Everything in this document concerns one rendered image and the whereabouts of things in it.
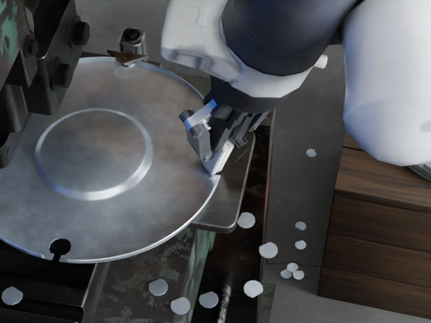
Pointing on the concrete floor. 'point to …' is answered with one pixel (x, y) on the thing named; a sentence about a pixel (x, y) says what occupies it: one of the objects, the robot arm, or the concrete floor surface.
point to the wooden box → (378, 236)
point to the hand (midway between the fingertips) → (214, 150)
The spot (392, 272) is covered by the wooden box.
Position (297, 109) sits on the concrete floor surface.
